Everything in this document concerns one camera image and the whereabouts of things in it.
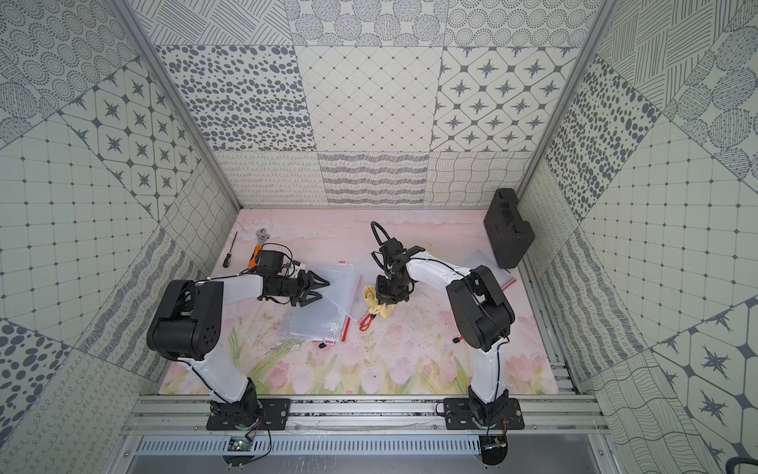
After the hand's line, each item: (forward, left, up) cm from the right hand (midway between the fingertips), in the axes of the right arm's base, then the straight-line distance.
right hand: (382, 304), depth 90 cm
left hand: (+3, +16, +3) cm, 16 cm away
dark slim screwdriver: (+18, +57, -1) cm, 59 cm away
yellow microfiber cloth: (0, +3, +3) cm, 5 cm away
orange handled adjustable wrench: (+28, +47, -1) cm, 55 cm away
